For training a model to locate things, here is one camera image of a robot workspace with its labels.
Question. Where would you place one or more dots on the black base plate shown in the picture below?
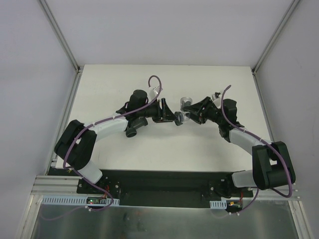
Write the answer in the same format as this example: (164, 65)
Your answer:
(165, 188)

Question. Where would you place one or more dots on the white cable duct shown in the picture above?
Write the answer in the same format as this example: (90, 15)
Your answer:
(79, 201)
(220, 205)

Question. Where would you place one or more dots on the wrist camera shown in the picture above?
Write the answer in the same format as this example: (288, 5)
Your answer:
(153, 92)
(216, 98)

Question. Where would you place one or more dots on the left aluminium corner post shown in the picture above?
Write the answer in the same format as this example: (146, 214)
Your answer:
(59, 34)

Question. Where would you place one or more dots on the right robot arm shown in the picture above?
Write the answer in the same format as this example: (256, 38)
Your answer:
(271, 162)

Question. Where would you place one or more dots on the aluminium frame rail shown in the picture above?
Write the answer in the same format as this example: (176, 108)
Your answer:
(51, 185)

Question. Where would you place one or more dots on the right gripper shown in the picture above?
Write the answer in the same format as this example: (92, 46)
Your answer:
(207, 109)

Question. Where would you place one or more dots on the right aluminium corner post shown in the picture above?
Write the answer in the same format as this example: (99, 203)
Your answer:
(276, 34)

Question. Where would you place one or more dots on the aluminium corner post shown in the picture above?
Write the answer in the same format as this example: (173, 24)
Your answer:
(59, 34)
(276, 34)

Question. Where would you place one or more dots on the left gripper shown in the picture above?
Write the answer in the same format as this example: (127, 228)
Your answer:
(161, 110)

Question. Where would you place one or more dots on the right white cable duct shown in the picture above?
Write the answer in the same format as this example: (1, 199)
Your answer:
(220, 205)

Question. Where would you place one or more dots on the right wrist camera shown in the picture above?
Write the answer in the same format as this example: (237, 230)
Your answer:
(216, 98)

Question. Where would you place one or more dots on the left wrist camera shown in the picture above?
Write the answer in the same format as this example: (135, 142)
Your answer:
(153, 92)

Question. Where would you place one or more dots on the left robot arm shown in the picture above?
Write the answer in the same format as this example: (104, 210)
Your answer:
(76, 144)

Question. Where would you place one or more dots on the grey pipe tee fitting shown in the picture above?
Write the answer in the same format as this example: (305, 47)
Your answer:
(131, 130)

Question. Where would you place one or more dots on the left white cable duct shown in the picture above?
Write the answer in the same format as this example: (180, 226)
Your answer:
(79, 201)

